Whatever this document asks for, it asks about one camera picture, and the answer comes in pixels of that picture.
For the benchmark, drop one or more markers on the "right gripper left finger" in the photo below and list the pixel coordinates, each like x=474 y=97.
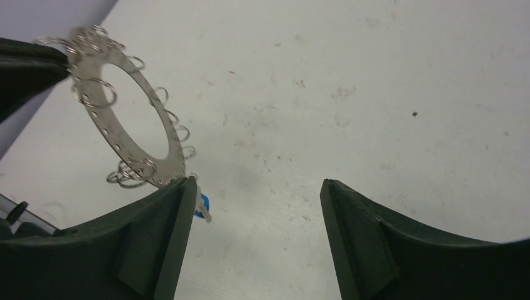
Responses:
x=134 y=252

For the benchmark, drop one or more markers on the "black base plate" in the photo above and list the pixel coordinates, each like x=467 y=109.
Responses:
x=18 y=222

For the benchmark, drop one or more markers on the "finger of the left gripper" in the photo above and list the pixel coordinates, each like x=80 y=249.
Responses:
x=27 y=70

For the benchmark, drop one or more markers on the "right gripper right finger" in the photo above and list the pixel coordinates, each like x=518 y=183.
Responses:
x=379 y=253

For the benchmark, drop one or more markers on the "blue headed key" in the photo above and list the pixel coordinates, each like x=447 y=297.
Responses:
x=202 y=206

